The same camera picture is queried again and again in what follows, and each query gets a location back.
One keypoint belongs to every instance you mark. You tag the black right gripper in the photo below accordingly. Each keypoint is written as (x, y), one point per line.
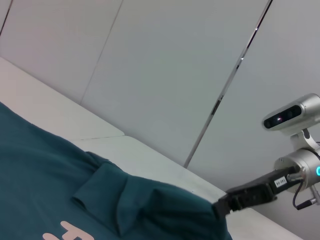
(265, 190)

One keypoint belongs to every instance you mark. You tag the teal FREE print t-shirt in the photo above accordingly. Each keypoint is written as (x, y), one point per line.
(62, 175)

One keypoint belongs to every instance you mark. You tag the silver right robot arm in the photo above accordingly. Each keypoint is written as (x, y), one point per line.
(300, 170)

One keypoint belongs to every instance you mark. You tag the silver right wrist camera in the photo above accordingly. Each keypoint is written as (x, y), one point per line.
(287, 116)

